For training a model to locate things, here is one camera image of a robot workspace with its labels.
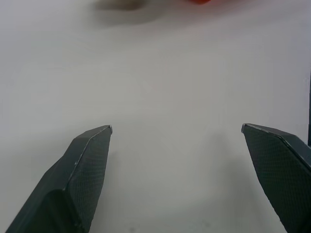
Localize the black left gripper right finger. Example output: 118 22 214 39
241 123 311 233

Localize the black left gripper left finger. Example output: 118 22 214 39
5 125 113 233

